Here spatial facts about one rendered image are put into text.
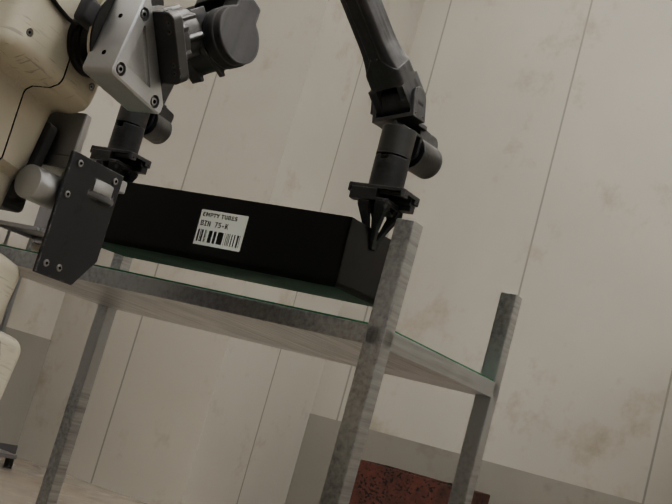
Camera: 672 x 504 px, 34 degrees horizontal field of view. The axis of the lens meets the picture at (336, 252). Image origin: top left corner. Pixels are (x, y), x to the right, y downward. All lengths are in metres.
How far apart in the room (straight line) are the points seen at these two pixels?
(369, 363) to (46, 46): 0.58
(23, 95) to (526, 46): 7.55
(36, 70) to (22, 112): 0.08
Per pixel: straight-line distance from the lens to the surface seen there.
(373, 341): 1.46
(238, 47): 1.41
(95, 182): 1.44
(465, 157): 8.59
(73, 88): 1.38
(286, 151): 7.76
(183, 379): 7.69
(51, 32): 1.36
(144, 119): 2.07
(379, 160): 1.74
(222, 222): 1.79
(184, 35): 1.32
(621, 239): 7.98
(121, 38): 1.30
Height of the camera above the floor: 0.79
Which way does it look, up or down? 9 degrees up
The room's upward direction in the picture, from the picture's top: 16 degrees clockwise
